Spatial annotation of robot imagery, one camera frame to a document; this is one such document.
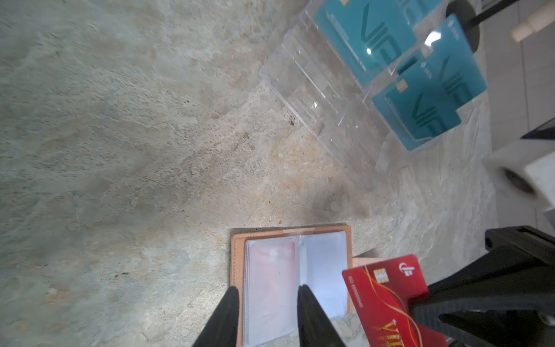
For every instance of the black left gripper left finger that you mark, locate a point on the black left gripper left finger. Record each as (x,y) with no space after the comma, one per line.
(222,327)

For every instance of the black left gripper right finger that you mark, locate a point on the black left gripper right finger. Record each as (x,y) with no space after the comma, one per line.
(315,329)

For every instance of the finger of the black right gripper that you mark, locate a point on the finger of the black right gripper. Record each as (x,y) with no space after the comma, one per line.
(505,298)

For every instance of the tan leather card holder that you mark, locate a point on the tan leather card holder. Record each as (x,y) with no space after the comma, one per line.
(322,254)

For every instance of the teal vip card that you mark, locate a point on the teal vip card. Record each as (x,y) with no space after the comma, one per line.
(369,36)
(449,57)
(416,107)
(415,11)

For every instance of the clear acrylic card stand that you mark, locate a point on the clear acrylic card stand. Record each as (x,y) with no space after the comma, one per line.
(309,76)

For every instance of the beige microphone on black stand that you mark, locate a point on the beige microphone on black stand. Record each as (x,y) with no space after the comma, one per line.
(470,20)

